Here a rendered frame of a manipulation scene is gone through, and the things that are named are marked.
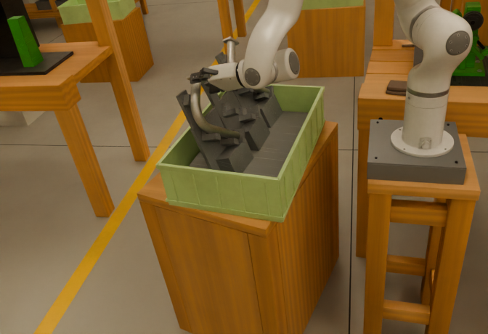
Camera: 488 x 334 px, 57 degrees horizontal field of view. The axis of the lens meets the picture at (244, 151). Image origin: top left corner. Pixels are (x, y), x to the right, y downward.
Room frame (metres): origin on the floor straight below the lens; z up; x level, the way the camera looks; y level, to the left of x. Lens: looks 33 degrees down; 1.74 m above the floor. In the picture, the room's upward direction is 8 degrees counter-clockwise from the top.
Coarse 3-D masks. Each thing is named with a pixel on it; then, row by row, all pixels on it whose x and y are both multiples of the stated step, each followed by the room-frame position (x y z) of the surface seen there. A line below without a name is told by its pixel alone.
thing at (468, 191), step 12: (468, 156) 1.15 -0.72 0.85; (468, 168) 1.09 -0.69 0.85; (372, 180) 1.10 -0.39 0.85; (384, 180) 1.09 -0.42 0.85; (468, 180) 1.03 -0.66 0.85; (372, 192) 1.08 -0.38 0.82; (384, 192) 1.07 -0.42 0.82; (396, 192) 1.06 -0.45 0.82; (408, 192) 1.04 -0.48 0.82; (420, 192) 1.03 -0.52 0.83; (432, 192) 1.02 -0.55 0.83; (444, 192) 1.01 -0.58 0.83; (456, 192) 1.00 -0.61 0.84; (468, 192) 0.99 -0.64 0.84
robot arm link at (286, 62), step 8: (288, 48) 1.14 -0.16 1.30; (280, 56) 1.12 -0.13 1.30; (288, 56) 1.11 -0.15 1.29; (296, 56) 1.15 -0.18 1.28; (280, 64) 1.10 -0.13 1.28; (288, 64) 1.10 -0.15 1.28; (296, 64) 1.13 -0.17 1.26; (280, 72) 1.10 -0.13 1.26; (288, 72) 1.09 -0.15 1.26; (296, 72) 1.12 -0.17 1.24; (280, 80) 1.11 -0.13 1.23
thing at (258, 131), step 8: (208, 88) 1.42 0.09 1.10; (208, 96) 1.40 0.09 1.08; (216, 96) 1.43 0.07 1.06; (224, 96) 1.46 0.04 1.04; (232, 96) 1.50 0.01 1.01; (216, 104) 1.40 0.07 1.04; (232, 104) 1.47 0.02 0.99; (224, 120) 1.39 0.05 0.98; (232, 120) 1.43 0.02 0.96; (256, 120) 1.45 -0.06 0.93; (224, 128) 1.38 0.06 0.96; (232, 128) 1.40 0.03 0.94; (240, 128) 1.44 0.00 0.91; (248, 128) 1.40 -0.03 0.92; (256, 128) 1.42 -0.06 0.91; (264, 128) 1.46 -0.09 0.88; (248, 136) 1.38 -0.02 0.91; (256, 136) 1.40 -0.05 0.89; (264, 136) 1.44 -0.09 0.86; (248, 144) 1.38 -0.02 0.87; (256, 144) 1.37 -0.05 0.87
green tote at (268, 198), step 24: (288, 96) 1.63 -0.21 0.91; (312, 96) 1.59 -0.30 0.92; (312, 120) 1.41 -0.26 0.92; (192, 144) 1.40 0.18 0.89; (312, 144) 1.38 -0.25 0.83; (168, 168) 1.18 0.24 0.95; (192, 168) 1.15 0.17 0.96; (288, 168) 1.12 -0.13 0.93; (168, 192) 1.19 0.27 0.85; (192, 192) 1.15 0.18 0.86; (216, 192) 1.12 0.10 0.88; (240, 192) 1.08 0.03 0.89; (264, 192) 1.05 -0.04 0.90; (288, 192) 1.10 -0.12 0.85; (264, 216) 1.05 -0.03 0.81
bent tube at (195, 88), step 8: (192, 88) 1.27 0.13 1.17; (200, 88) 1.29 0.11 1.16; (192, 96) 1.25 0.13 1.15; (192, 104) 1.24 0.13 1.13; (192, 112) 1.23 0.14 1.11; (200, 112) 1.23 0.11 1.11; (200, 120) 1.22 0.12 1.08; (200, 128) 1.22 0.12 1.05; (208, 128) 1.23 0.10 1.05; (216, 128) 1.25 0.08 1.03; (224, 136) 1.28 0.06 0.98; (232, 136) 1.30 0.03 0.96
